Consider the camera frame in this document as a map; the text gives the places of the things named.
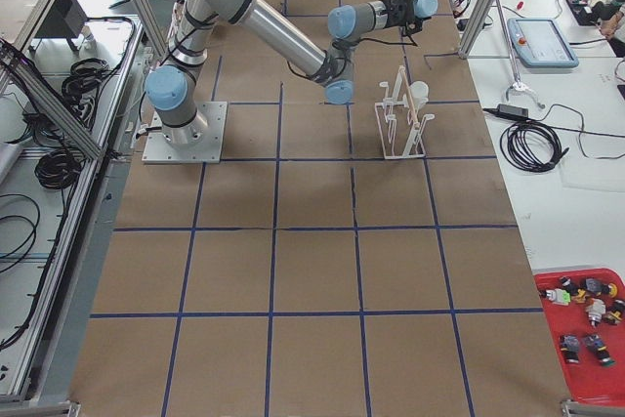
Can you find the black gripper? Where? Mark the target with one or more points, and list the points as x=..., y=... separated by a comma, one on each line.
x=396, y=11

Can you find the light blue cup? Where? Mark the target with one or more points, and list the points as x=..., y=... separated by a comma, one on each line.
x=425, y=8

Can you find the white ikea cup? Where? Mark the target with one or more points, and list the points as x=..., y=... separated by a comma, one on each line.
x=420, y=93

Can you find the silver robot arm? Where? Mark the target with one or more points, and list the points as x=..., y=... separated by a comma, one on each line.
x=170, y=87

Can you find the teach pendant tablet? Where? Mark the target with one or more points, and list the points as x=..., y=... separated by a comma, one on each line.
x=539, y=43

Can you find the black power adapter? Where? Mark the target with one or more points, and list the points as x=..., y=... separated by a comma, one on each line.
x=508, y=112

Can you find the brown paper table cover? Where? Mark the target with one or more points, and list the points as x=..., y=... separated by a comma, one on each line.
x=305, y=274

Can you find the red parts tray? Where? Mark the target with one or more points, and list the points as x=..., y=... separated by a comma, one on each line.
x=585, y=313

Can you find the aluminium frame post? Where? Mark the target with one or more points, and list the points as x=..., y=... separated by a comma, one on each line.
x=483, y=2

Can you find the white wire cup rack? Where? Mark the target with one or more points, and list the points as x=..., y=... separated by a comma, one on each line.
x=400, y=125

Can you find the green handled reacher grabber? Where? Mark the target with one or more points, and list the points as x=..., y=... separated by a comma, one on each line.
x=517, y=87

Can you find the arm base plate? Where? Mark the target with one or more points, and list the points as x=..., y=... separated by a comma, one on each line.
x=200, y=141

